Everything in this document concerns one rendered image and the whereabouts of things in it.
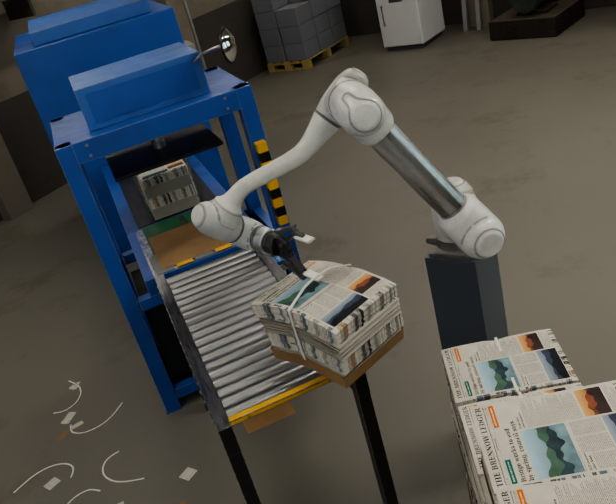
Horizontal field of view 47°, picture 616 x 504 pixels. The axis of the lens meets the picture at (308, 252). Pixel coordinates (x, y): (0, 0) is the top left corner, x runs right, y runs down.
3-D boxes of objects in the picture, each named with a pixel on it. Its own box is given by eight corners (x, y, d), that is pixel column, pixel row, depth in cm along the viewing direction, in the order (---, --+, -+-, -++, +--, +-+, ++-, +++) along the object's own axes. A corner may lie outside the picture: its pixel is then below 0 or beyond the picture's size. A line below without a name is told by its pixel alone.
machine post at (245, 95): (325, 345, 405) (251, 83, 336) (312, 351, 404) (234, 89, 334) (320, 338, 413) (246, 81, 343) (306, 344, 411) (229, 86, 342)
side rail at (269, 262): (371, 392, 254) (365, 365, 248) (358, 398, 253) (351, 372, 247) (262, 257, 370) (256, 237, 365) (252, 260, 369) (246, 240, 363)
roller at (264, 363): (322, 330, 273) (323, 338, 277) (208, 379, 263) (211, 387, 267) (327, 339, 270) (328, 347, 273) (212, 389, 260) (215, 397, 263)
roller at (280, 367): (328, 338, 267) (328, 344, 271) (212, 389, 257) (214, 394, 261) (334, 349, 264) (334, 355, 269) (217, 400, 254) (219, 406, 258)
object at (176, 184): (201, 203, 425) (187, 163, 414) (154, 221, 419) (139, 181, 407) (188, 186, 458) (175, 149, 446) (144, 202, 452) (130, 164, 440)
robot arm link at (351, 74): (308, 103, 233) (317, 113, 221) (340, 56, 229) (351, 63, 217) (339, 124, 238) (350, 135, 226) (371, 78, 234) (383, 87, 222)
